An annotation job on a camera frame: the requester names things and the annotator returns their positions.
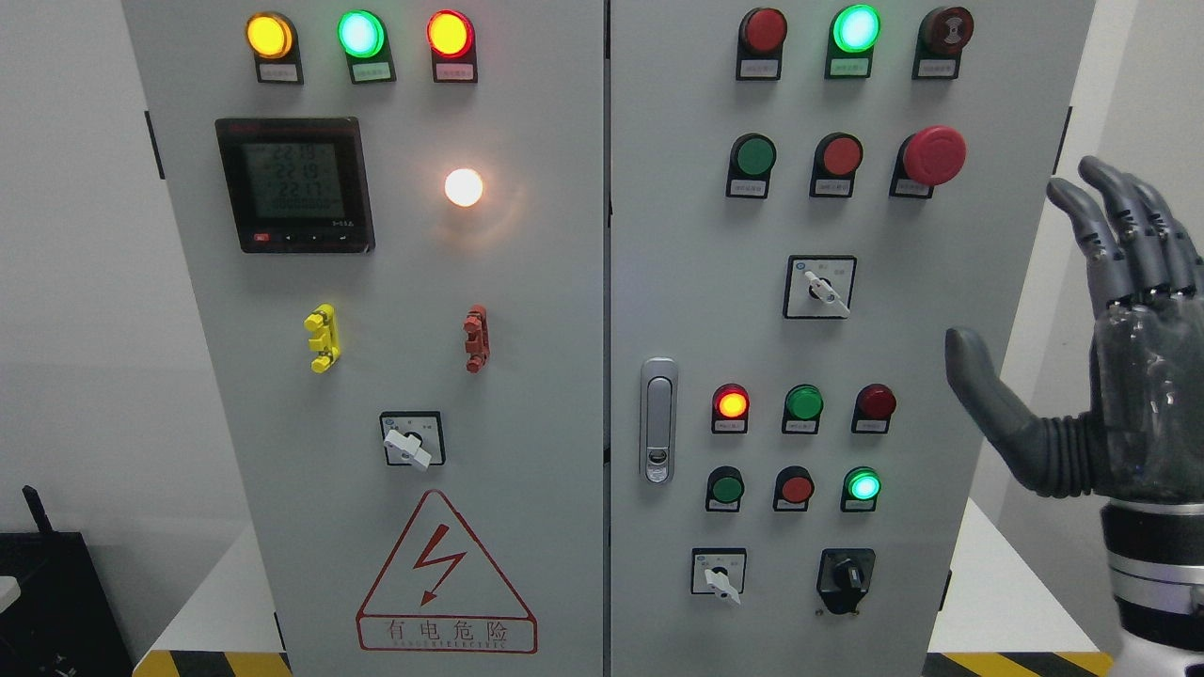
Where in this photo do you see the silver door handle lock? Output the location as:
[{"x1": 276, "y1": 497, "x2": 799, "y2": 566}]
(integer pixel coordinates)
[{"x1": 641, "y1": 358, "x2": 678, "y2": 485}]

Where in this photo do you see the black digital power meter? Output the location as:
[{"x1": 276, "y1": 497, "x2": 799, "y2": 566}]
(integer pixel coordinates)
[{"x1": 214, "y1": 117, "x2": 374, "y2": 254}]

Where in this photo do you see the yellow terminal clip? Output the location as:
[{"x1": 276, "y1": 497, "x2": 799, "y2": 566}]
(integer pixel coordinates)
[{"x1": 303, "y1": 304, "x2": 342, "y2": 373}]

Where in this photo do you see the lit red indicator middle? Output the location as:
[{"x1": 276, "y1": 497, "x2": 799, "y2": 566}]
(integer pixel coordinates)
[{"x1": 710, "y1": 383, "x2": 750, "y2": 434}]

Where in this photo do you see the green lit indicator top right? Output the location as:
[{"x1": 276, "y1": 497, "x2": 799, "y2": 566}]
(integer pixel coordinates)
[{"x1": 824, "y1": 4, "x2": 881, "y2": 80}]

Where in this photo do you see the lit green button lower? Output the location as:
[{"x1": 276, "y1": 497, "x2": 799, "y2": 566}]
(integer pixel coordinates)
[{"x1": 840, "y1": 465, "x2": 883, "y2": 513}]

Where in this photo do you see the red terminal clip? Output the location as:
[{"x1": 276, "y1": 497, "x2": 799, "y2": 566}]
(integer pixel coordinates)
[{"x1": 464, "y1": 304, "x2": 491, "y2": 373}]

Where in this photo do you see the green push button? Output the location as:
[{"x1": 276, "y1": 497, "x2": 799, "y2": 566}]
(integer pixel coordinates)
[
  {"x1": 706, "y1": 465, "x2": 746, "y2": 512},
  {"x1": 725, "y1": 133, "x2": 777, "y2": 198}
]

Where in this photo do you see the red push button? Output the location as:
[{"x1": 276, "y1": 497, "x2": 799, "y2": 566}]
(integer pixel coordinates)
[
  {"x1": 771, "y1": 465, "x2": 816, "y2": 512},
  {"x1": 809, "y1": 133, "x2": 864, "y2": 198}
]

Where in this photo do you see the left cabinet door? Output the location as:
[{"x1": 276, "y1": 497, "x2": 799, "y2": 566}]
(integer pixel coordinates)
[{"x1": 123, "y1": 1, "x2": 607, "y2": 676}]

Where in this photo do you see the red indicator light top left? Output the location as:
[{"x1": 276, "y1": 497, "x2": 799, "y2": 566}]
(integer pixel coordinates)
[{"x1": 426, "y1": 8, "x2": 478, "y2": 83}]

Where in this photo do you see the red emergency stop button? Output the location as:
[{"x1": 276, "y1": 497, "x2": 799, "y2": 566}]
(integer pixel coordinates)
[{"x1": 889, "y1": 125, "x2": 968, "y2": 198}]

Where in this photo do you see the red electrical hazard sticker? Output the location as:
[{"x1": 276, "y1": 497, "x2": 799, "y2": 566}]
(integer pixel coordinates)
[{"x1": 356, "y1": 490, "x2": 538, "y2": 654}]

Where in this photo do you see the red push button lower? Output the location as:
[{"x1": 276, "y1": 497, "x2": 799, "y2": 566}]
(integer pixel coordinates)
[{"x1": 771, "y1": 465, "x2": 816, "y2": 512}]

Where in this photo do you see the right cabinet door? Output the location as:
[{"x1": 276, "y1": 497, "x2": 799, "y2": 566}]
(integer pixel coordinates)
[{"x1": 610, "y1": 1, "x2": 1094, "y2": 676}]

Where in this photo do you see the black rotary switch bottom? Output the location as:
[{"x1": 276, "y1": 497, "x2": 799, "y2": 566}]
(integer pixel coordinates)
[{"x1": 816, "y1": 548, "x2": 877, "y2": 614}]

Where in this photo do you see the green push button lower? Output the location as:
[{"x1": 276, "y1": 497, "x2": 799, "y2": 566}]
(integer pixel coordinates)
[{"x1": 706, "y1": 465, "x2": 746, "y2": 512}]

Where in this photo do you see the red push button upper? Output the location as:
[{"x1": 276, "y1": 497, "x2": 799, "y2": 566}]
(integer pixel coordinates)
[{"x1": 809, "y1": 133, "x2": 864, "y2": 198}]

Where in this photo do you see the gray rotary switch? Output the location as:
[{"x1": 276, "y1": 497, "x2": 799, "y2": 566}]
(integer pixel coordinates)
[
  {"x1": 783, "y1": 257, "x2": 857, "y2": 320},
  {"x1": 689, "y1": 547, "x2": 748, "y2": 606}
]

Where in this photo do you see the yellow indicator light top left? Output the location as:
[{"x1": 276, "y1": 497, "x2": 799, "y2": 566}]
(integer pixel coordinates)
[{"x1": 244, "y1": 11, "x2": 303, "y2": 86}]

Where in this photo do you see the gray rotary switch bottom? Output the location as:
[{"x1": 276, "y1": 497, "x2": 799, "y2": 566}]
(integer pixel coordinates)
[{"x1": 689, "y1": 547, "x2": 748, "y2": 606}]

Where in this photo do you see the green push button upper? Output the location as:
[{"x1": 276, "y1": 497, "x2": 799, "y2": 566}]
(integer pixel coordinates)
[{"x1": 725, "y1": 133, "x2": 777, "y2": 198}]

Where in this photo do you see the green indicator middle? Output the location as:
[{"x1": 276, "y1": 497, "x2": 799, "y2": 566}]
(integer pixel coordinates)
[{"x1": 780, "y1": 383, "x2": 824, "y2": 434}]

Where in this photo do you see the dark red indicator top right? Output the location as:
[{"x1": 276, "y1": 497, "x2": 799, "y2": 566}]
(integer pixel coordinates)
[{"x1": 736, "y1": 6, "x2": 787, "y2": 81}]

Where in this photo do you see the white glowing indicator light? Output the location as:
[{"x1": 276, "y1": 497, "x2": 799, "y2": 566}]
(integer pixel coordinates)
[{"x1": 443, "y1": 167, "x2": 485, "y2": 208}]

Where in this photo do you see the black device with antenna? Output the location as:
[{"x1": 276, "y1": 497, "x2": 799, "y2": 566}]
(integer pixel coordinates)
[{"x1": 1, "y1": 485, "x2": 134, "y2": 676}]

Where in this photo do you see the gray rotary switch left door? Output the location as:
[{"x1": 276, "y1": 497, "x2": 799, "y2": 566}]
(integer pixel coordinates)
[{"x1": 379, "y1": 411, "x2": 445, "y2": 471}]

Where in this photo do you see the green indicator light top left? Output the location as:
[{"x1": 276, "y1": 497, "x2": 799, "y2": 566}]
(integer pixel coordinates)
[{"x1": 337, "y1": 8, "x2": 396, "y2": 86}]

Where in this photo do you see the dark red buzzer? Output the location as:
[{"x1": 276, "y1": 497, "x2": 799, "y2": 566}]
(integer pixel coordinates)
[{"x1": 911, "y1": 6, "x2": 974, "y2": 80}]

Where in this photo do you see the cabinet door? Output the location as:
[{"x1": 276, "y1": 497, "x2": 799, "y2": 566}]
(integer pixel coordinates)
[
  {"x1": 610, "y1": 1, "x2": 1094, "y2": 676},
  {"x1": 123, "y1": 1, "x2": 607, "y2": 676}
]

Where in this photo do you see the gray robotic hand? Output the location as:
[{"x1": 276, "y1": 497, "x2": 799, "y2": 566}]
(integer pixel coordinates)
[{"x1": 945, "y1": 157, "x2": 1203, "y2": 505}]

